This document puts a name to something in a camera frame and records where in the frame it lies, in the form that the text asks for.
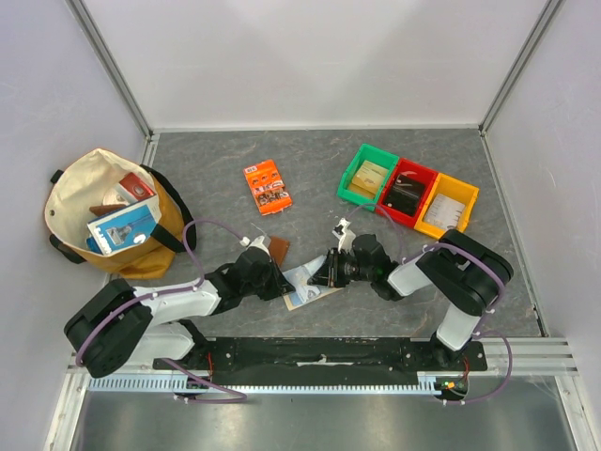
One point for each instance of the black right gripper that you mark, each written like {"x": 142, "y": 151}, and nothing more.
{"x": 332, "y": 267}

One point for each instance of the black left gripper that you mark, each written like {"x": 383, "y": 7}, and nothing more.
{"x": 279, "y": 286}

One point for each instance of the white gold VIP card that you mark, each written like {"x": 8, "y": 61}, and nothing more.
{"x": 305, "y": 293}

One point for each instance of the brown leather card wallet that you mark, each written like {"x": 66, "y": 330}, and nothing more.
{"x": 278, "y": 248}

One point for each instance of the beige card holder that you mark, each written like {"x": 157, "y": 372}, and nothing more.
{"x": 300, "y": 275}

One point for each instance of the silver white credit card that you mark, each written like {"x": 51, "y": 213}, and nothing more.
{"x": 444, "y": 212}

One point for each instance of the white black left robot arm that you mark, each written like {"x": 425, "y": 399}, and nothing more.
{"x": 109, "y": 329}

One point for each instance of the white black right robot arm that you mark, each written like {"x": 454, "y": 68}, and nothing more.
{"x": 471, "y": 277}

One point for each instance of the gold cards in green bin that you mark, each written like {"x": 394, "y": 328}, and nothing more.
{"x": 368, "y": 179}

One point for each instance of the black cards in red bin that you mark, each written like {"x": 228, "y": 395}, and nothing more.
{"x": 405, "y": 195}

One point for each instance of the orange screw box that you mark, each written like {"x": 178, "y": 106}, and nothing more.
{"x": 267, "y": 187}

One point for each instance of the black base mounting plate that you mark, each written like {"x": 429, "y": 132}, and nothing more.
{"x": 326, "y": 361}

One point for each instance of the green plastic bin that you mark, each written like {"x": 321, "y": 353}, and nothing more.
{"x": 370, "y": 153}

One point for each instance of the red plastic bin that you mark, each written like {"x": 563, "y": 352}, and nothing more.
{"x": 416, "y": 171}

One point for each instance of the blue white product box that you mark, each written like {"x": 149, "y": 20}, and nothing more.
{"x": 124, "y": 228}

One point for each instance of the red white product box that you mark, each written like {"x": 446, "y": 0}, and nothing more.
{"x": 133, "y": 189}

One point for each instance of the yellow plastic bin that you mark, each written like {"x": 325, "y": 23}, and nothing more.
{"x": 456, "y": 189}

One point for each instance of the yellow canvas tote bag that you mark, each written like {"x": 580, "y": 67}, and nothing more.
{"x": 83, "y": 185}

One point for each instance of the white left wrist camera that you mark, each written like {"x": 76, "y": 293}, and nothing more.
{"x": 261, "y": 242}

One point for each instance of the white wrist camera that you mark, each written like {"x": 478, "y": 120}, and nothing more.
{"x": 261, "y": 242}
{"x": 344, "y": 235}

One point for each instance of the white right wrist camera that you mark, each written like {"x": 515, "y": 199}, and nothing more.
{"x": 344, "y": 235}

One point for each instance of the grey slotted cable duct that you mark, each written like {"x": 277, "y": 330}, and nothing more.
{"x": 180, "y": 384}

